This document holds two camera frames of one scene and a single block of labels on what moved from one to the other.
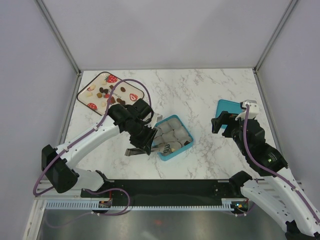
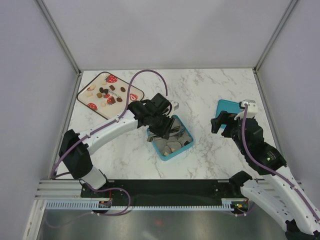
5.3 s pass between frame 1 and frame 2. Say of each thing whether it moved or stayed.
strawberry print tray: stayed
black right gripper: stayed
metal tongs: moved
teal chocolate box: stayed
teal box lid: stayed
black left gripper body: moved
